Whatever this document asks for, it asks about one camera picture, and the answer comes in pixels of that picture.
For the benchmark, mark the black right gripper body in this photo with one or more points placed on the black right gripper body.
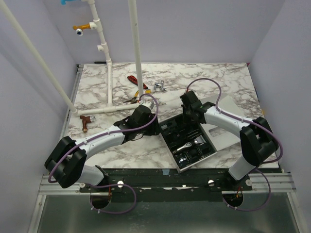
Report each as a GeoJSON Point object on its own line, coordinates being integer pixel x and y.
{"type": "Point", "coordinates": [187, 114]}

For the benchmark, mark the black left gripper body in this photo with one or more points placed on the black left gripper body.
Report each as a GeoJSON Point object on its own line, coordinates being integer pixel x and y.
{"type": "Point", "coordinates": [150, 130]}

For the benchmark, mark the white hair clipper kit box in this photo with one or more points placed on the white hair clipper kit box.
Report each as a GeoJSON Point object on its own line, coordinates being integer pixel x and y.
{"type": "Point", "coordinates": [178, 133]}

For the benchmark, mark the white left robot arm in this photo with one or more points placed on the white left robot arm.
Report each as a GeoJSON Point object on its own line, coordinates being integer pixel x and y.
{"type": "Point", "coordinates": [67, 162]}

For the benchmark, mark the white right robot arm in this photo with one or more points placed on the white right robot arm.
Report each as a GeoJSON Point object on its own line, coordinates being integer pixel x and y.
{"type": "Point", "coordinates": [257, 141]}

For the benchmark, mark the small oil bottle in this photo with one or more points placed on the small oil bottle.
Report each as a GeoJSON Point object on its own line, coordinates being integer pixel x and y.
{"type": "Point", "coordinates": [164, 127]}

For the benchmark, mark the chrome faucet fitting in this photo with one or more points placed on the chrome faucet fitting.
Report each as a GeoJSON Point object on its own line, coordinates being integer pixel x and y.
{"type": "Point", "coordinates": [160, 86]}

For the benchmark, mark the red black utility knife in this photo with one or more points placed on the red black utility knife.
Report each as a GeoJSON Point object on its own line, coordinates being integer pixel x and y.
{"type": "Point", "coordinates": [134, 80]}

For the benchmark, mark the brown garden faucet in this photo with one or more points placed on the brown garden faucet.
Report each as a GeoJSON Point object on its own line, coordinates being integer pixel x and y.
{"type": "Point", "coordinates": [85, 121]}

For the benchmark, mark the orange faucet on pipe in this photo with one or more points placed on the orange faucet on pipe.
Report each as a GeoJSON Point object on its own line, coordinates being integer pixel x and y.
{"type": "Point", "coordinates": [80, 29]}

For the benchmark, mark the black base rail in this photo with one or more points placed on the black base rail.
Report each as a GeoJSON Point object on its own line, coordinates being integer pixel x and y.
{"type": "Point", "coordinates": [167, 185]}

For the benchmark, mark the white PVC pipe frame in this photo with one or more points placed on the white PVC pipe frame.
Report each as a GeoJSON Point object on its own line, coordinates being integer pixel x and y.
{"type": "Point", "coordinates": [103, 47]}

